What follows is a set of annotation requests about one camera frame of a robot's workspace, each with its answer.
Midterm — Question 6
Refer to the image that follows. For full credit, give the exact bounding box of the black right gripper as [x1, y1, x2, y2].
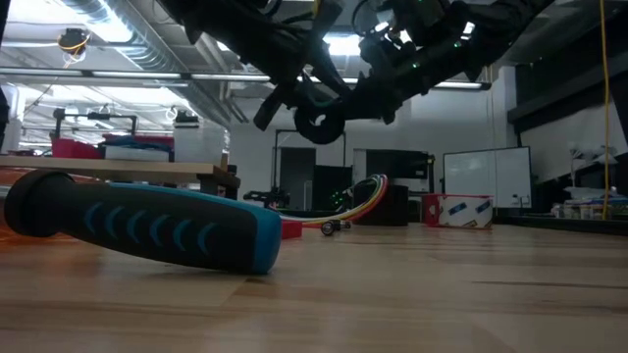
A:
[344, 0, 475, 125]

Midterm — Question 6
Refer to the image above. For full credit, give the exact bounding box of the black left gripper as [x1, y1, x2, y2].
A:
[252, 0, 353, 131]

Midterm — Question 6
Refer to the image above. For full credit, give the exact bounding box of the black background robot station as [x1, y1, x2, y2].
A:
[242, 126, 348, 213]

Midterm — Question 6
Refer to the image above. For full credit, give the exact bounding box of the black cabinet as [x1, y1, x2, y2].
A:
[351, 148, 437, 195]

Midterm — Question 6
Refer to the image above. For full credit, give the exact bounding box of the white whiteboard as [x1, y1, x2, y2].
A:
[442, 145, 534, 210]

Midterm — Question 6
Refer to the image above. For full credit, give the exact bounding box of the red plastic terminal block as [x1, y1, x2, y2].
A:
[281, 220, 304, 241]

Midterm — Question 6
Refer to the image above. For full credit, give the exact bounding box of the white translucent container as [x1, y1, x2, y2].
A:
[173, 121, 231, 166]

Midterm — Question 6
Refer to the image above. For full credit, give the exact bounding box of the long ceiling light bar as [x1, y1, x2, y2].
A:
[0, 67, 493, 92]

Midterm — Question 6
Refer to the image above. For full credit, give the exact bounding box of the blue cloth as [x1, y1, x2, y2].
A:
[97, 134, 176, 151]

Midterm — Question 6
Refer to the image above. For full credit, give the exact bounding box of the white desk lamp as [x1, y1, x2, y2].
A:
[567, 140, 620, 190]

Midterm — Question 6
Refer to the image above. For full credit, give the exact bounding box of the wooden workbench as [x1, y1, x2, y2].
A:
[0, 154, 242, 201]

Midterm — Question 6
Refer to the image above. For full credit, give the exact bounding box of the cluttered side counter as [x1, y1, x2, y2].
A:
[532, 185, 628, 223]

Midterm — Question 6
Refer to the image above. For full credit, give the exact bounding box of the red storage box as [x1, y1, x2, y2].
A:
[50, 136, 104, 160]

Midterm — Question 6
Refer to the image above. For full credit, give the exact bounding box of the short white wire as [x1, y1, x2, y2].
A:
[282, 176, 379, 225]

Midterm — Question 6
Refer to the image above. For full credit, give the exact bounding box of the short black wire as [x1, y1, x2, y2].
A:
[293, 175, 382, 226]

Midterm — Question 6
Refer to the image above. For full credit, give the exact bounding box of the bundle of coloured cables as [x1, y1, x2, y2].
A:
[299, 174, 387, 227]

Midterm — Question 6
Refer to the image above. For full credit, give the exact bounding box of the rainbow ribbon cable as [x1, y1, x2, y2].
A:
[302, 174, 390, 229]

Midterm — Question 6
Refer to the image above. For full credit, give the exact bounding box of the blue and black handled chisel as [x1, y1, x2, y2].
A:
[3, 169, 284, 276]

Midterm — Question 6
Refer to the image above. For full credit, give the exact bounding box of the black aluminium table frame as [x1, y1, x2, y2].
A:
[493, 214, 628, 237]

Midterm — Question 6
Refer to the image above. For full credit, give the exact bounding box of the ceiling cord reel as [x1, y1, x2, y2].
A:
[56, 27, 93, 68]

